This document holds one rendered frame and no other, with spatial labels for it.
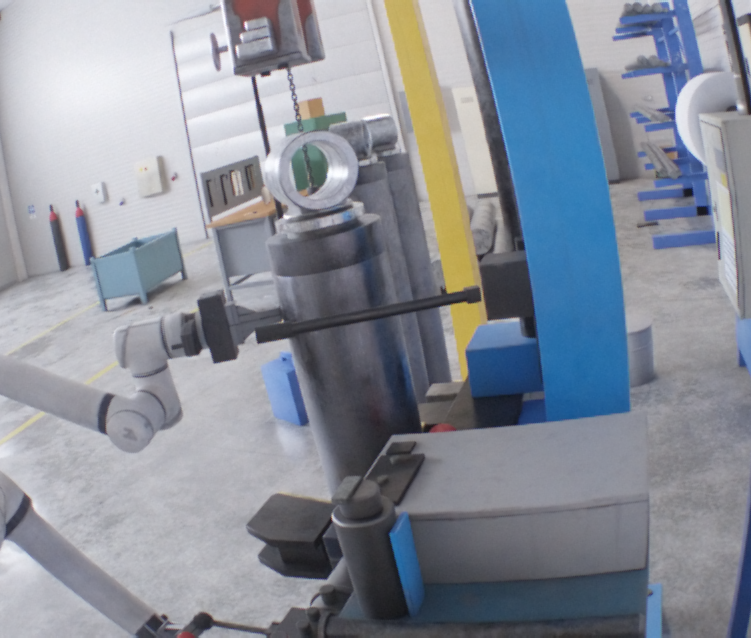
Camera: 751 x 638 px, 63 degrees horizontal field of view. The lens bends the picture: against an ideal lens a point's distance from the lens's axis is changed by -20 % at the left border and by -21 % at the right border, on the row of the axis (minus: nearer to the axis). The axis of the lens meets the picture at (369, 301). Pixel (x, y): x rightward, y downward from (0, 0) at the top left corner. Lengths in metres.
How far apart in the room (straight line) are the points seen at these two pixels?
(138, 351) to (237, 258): 6.15
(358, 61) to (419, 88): 8.62
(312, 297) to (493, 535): 0.60
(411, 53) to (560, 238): 2.79
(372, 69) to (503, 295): 11.26
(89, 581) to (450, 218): 3.02
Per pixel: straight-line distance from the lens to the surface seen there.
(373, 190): 2.66
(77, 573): 1.41
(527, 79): 1.15
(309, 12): 1.52
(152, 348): 1.43
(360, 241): 1.30
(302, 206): 1.31
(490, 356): 1.45
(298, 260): 1.29
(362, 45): 12.46
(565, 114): 1.15
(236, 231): 7.49
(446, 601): 0.95
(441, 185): 3.90
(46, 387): 1.43
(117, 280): 9.43
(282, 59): 1.13
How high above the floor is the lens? 1.67
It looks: 14 degrees down
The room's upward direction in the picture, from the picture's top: 12 degrees counter-clockwise
